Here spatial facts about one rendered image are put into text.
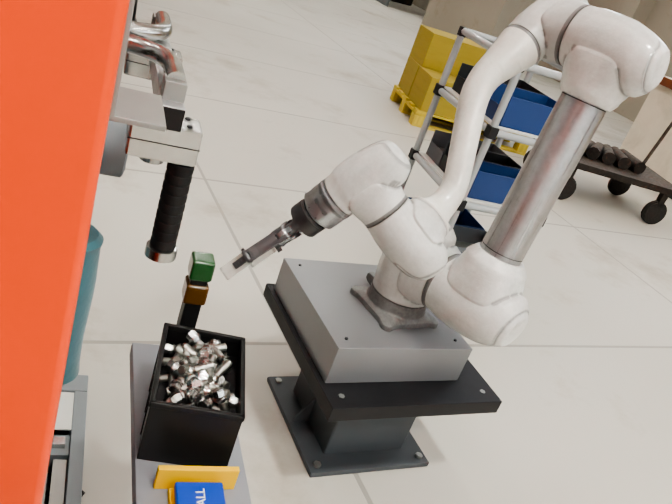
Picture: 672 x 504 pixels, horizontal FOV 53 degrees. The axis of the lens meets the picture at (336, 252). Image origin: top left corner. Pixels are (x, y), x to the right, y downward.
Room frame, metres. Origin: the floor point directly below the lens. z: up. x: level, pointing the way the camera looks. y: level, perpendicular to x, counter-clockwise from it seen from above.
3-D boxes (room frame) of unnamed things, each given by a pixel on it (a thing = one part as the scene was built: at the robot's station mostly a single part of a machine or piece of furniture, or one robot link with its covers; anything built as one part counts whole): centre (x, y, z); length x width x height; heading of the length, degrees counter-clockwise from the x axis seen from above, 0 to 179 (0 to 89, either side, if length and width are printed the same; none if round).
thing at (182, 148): (0.82, 0.26, 0.93); 0.09 x 0.05 x 0.05; 115
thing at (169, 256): (0.83, 0.23, 0.83); 0.04 x 0.04 x 0.16
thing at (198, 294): (1.02, 0.21, 0.59); 0.04 x 0.04 x 0.04; 25
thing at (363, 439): (1.56, -0.19, 0.15); 0.50 x 0.50 x 0.30; 32
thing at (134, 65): (1.13, 0.40, 0.93); 0.09 x 0.05 x 0.05; 115
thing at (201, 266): (1.02, 0.21, 0.64); 0.04 x 0.04 x 0.04; 25
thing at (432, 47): (5.66, -0.58, 0.33); 1.13 x 0.86 x 0.65; 121
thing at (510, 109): (2.70, -0.43, 0.50); 0.54 x 0.42 x 1.00; 25
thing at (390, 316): (1.57, -0.18, 0.43); 0.22 x 0.18 x 0.06; 39
